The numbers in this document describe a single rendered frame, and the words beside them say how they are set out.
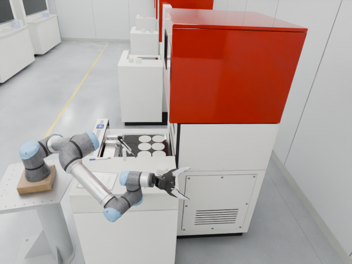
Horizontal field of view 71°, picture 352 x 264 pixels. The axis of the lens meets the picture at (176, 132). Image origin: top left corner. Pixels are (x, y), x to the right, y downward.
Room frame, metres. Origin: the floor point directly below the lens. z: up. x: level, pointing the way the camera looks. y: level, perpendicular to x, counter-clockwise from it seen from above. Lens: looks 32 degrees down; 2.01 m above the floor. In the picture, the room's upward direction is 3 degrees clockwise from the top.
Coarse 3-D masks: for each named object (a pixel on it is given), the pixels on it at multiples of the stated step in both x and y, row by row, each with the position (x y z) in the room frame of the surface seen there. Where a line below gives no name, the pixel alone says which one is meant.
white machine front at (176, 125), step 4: (168, 120) 2.09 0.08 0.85; (172, 124) 1.63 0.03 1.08; (176, 124) 1.41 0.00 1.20; (180, 124) 1.39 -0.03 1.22; (172, 128) 1.64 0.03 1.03; (176, 128) 1.40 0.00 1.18; (172, 132) 1.63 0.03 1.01; (176, 132) 1.39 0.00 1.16; (176, 136) 1.38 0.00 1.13; (176, 140) 1.38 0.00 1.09; (176, 144) 1.38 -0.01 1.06; (176, 148) 1.38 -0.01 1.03; (176, 152) 1.38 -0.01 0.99; (176, 156) 1.38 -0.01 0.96; (176, 160) 1.38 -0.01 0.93; (176, 164) 1.38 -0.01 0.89; (176, 168) 1.38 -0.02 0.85
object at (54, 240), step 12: (60, 204) 1.25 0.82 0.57; (48, 216) 1.15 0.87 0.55; (60, 216) 1.21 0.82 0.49; (48, 228) 1.15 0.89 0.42; (60, 228) 1.18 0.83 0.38; (24, 240) 1.31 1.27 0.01; (36, 240) 1.19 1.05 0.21; (48, 240) 1.16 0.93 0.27; (60, 240) 1.16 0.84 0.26; (72, 240) 1.33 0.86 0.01; (24, 252) 1.20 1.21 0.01; (36, 252) 1.18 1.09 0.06; (48, 252) 1.20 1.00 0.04; (60, 252) 1.15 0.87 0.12; (72, 252) 1.22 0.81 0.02
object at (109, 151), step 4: (116, 140) 1.66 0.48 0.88; (116, 144) 1.62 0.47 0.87; (108, 148) 1.55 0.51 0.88; (112, 148) 1.55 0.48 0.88; (104, 152) 1.49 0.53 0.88; (108, 152) 1.49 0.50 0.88; (112, 152) 1.50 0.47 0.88; (104, 156) 1.45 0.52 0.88; (108, 156) 1.45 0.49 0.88; (112, 156) 1.45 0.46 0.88
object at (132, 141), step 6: (126, 138) 1.67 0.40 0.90; (132, 138) 1.67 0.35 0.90; (138, 138) 1.68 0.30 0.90; (126, 144) 1.59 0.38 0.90; (132, 144) 1.59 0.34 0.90; (138, 144) 1.60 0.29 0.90; (150, 144) 1.60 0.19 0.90; (126, 150) 1.50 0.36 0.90; (132, 150) 1.51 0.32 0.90; (138, 150) 1.51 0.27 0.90; (144, 150) 1.52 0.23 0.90; (150, 150) 1.52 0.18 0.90; (156, 150) 1.52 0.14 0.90; (162, 150) 1.53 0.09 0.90; (120, 156) 1.43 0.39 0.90; (126, 156) 1.44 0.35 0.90; (132, 156) 1.44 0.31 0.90
